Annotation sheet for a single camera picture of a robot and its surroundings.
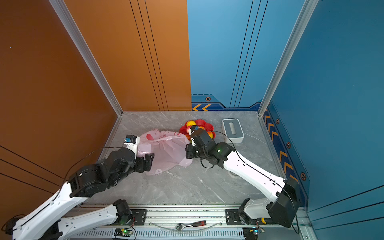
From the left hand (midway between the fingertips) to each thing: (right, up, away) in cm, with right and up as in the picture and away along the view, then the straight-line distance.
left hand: (147, 153), depth 66 cm
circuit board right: (+48, -39, +4) cm, 62 cm away
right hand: (+16, 0, +8) cm, 18 cm away
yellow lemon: (+18, +14, +38) cm, 44 cm away
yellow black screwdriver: (+53, -32, +5) cm, 63 cm away
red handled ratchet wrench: (+14, -35, +3) cm, 38 cm away
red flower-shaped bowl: (+25, +13, +43) cm, 52 cm away
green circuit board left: (-13, -39, +5) cm, 41 cm away
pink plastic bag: (+5, -2, +24) cm, 24 cm away
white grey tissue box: (+47, +8, +37) cm, 60 cm away
